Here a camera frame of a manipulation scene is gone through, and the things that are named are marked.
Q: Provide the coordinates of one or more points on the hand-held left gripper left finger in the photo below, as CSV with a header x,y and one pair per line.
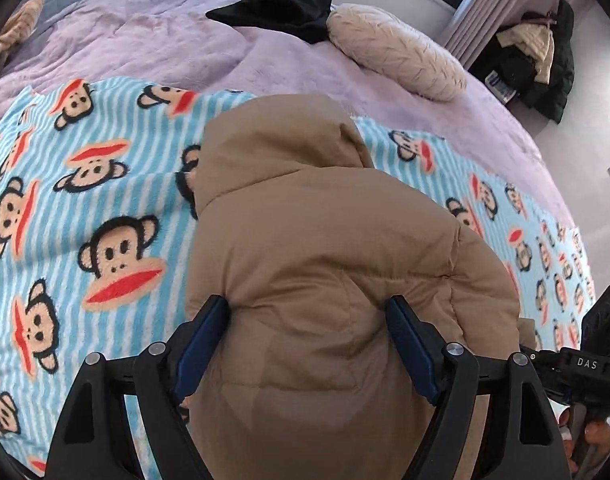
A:
x,y
200,350

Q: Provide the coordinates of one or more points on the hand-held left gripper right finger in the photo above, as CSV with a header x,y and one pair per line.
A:
x,y
415,350

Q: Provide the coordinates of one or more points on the tan hooded puffer jacket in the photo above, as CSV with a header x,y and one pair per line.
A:
x,y
335,260

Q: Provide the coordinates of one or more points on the black clothes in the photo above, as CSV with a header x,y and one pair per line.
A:
x,y
277,10

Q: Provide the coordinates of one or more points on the person's right hand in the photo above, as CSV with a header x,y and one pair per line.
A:
x,y
599,435

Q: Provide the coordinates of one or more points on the striped monkey print blanket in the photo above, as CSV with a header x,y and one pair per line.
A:
x,y
85,210

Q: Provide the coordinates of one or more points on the black garment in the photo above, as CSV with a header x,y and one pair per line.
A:
x,y
505,70

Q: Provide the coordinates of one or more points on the cream textured pillow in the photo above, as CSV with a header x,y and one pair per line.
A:
x,y
395,50

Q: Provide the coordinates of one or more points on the dark green jacket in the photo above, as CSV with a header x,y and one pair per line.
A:
x,y
560,60

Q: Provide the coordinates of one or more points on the lilac bed cover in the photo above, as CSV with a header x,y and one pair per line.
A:
x,y
160,45

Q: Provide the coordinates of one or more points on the pleated lilac curtain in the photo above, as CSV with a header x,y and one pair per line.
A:
x,y
477,35

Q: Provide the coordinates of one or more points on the cream puffer jacket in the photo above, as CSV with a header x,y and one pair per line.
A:
x,y
527,45

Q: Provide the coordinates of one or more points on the tan plush cloth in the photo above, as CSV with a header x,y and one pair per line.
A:
x,y
12,30

